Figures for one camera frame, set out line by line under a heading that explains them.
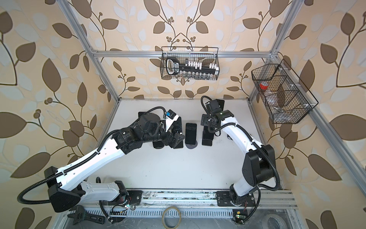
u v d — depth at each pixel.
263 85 0.87
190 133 0.87
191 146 0.93
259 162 0.44
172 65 0.85
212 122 0.60
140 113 0.93
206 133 1.00
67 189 0.40
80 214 0.69
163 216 0.67
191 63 0.82
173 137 0.59
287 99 0.73
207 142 0.97
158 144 0.90
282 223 0.65
